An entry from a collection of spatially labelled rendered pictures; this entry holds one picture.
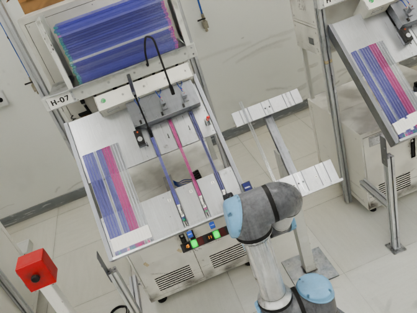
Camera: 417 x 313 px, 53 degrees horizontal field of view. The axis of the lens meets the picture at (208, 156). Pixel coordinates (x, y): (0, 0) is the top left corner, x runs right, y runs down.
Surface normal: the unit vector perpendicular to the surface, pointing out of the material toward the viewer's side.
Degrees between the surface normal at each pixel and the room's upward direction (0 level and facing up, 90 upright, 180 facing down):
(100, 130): 46
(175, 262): 90
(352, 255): 0
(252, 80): 90
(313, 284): 7
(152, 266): 90
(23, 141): 90
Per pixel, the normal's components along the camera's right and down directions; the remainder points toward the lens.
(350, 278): -0.28, -0.82
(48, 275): 0.25, 0.43
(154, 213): -0.02, -0.25
